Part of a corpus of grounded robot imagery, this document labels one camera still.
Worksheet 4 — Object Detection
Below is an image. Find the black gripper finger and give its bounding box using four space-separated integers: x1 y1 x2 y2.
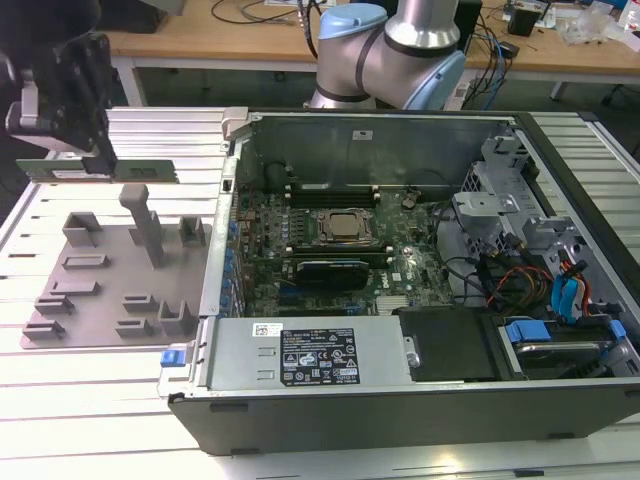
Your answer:
82 112 120 177

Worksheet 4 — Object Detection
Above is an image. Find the green RAM stick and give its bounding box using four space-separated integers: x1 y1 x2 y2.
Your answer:
15 157 180 185

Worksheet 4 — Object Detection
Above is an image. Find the grey parts rack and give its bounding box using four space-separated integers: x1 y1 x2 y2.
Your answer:
18 183 216 352

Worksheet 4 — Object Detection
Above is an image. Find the wooden desk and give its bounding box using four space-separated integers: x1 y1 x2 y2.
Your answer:
99 0 640 109

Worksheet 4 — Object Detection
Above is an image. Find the grey power supply unit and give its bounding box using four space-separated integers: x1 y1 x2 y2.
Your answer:
199 315 404 392

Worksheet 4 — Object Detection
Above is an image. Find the metal CPU socket cover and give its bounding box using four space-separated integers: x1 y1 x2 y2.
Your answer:
314 208 374 246

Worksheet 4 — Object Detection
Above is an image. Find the silver CPU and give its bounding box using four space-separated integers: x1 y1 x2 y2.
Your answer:
331 213 360 239

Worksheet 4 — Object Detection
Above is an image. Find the black graphics card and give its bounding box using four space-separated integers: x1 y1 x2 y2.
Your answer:
294 257 372 292

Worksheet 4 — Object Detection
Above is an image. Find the green PC motherboard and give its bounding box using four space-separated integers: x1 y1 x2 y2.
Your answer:
227 184 459 319

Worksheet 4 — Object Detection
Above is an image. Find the silver chipset heat sink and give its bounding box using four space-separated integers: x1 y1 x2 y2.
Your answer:
374 294 407 314

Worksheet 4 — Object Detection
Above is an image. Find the black and grey PC case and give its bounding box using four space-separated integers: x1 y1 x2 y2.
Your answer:
158 107 640 459

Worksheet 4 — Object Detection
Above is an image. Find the black plastic bay cover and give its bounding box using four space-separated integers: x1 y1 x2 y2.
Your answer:
392 307 506 384

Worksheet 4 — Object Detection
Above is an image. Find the black monitor stand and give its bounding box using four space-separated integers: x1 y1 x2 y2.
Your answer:
452 0 485 54

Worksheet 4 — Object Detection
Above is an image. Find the black box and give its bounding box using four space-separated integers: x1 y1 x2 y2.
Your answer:
507 7 540 37

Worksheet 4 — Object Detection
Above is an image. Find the hard disk in blue carrier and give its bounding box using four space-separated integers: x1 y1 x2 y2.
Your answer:
499 319 629 381

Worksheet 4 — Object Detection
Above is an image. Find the clear plastic packaging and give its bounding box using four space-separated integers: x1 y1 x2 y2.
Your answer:
562 2 609 49

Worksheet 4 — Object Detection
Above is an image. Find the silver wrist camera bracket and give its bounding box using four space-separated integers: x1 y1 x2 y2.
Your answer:
4 82 64 151

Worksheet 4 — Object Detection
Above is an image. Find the multicolour power wire bundle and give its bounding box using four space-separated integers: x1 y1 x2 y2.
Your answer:
474 249 556 306

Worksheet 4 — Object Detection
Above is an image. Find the blue flat data wire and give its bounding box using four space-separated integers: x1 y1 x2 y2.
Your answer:
549 257 586 326

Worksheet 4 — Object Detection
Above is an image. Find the orange flat data wire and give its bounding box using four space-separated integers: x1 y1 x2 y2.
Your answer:
559 252 594 321

